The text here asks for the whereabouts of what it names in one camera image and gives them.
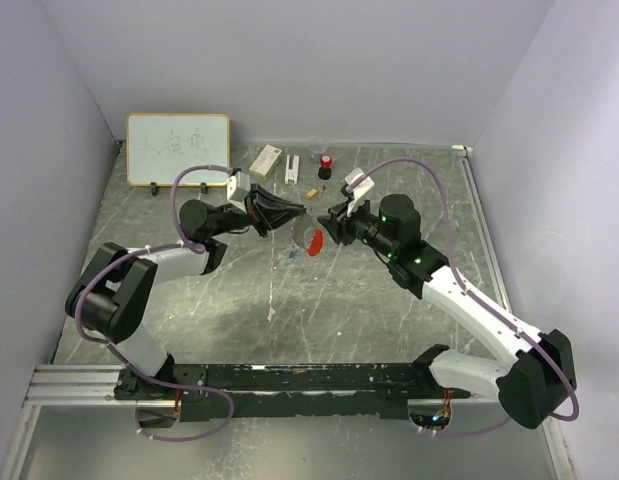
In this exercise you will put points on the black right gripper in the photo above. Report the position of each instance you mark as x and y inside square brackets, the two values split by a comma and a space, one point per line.
[341, 233]

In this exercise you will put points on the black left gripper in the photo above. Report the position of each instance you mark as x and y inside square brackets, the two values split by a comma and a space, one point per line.
[265, 217]

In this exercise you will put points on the yellow key tag with key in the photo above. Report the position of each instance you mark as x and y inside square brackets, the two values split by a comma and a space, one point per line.
[315, 192]

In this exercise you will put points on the metal key organizer red handle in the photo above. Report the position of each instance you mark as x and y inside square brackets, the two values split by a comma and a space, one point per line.
[307, 235]

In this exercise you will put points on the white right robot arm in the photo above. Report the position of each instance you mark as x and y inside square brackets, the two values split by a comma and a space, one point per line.
[531, 373]

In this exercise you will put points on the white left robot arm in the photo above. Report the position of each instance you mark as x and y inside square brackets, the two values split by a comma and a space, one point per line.
[110, 297]

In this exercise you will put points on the green white staples box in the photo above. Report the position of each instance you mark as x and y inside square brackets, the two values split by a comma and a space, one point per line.
[265, 162]

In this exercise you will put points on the white stapler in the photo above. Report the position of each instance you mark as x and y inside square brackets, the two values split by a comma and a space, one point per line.
[292, 169]

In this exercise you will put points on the red black stamp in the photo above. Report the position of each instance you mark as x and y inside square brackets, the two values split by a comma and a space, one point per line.
[325, 164]

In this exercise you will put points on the clear plastic cup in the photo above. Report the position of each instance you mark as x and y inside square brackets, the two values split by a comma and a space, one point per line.
[318, 147]

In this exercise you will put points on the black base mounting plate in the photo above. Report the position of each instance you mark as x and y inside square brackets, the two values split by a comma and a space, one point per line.
[280, 391]

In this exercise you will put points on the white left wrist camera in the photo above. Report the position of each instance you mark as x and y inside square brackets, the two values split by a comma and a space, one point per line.
[238, 187]

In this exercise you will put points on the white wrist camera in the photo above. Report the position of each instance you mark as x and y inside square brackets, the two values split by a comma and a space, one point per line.
[356, 188]
[238, 187]

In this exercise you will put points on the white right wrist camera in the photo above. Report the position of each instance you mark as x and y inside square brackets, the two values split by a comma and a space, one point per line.
[356, 188]

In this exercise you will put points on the white board yellow frame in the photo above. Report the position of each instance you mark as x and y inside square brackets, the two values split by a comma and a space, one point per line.
[159, 146]

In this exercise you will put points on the aluminium right side rail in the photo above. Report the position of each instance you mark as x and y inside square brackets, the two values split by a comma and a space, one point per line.
[463, 153]

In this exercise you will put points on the aluminium rail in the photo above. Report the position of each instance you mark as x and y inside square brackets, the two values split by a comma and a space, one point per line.
[463, 153]
[80, 385]

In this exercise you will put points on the aluminium front rail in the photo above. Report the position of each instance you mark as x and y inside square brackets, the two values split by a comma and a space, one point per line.
[80, 385]

